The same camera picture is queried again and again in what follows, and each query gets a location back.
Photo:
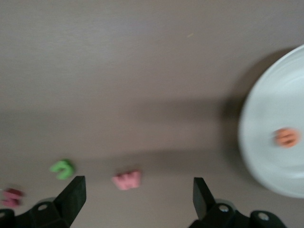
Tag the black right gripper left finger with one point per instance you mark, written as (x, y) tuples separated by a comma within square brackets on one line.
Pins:
[(59, 213)]

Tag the dark red foam letter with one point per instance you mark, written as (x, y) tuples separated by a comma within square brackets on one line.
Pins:
[(9, 198)]

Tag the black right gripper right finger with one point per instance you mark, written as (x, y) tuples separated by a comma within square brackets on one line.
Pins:
[(218, 218)]

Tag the green foam letter u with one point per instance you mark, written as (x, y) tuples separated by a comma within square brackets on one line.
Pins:
[(69, 173)]

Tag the beige round plate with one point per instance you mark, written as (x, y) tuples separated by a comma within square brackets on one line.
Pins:
[(273, 107)]

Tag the pink foam letter w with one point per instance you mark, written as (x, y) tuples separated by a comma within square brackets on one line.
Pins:
[(127, 181)]

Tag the orange foam letter e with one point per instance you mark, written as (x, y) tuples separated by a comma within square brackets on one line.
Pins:
[(276, 137)]

